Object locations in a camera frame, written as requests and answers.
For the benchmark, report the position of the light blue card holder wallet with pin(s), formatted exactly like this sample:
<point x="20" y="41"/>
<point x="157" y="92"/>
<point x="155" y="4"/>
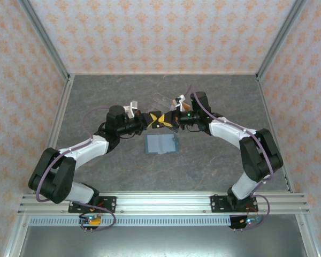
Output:
<point x="163" y="144"/>

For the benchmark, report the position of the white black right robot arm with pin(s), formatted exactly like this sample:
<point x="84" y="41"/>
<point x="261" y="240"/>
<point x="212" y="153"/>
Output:
<point x="227" y="131"/>

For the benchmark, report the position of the left controller board yellow connector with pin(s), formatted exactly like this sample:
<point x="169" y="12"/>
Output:
<point x="92" y="220"/>

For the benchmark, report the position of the aluminium frame post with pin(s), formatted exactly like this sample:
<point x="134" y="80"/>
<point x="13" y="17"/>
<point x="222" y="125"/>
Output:
<point x="281" y="37"/>
<point x="45" y="37"/>

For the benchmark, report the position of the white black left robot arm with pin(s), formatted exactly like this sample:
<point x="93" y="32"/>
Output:
<point x="83" y="150"/>

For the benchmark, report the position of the right controller board black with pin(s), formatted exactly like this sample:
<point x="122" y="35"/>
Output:
<point x="243" y="221"/>

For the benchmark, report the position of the aluminium base rail beam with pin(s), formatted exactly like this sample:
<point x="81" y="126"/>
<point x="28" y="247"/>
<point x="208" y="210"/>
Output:
<point x="163" y="203"/>

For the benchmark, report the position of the grey metal sheet panel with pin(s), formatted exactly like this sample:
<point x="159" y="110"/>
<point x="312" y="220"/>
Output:
<point x="163" y="242"/>

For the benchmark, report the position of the clear acrylic tiered card stand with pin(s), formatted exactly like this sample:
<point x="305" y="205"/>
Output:
<point x="160" y="100"/>

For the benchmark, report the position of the aluminium side table rail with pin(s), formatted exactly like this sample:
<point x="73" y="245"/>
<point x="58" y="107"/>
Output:
<point x="273" y="112"/>
<point x="59" y="120"/>

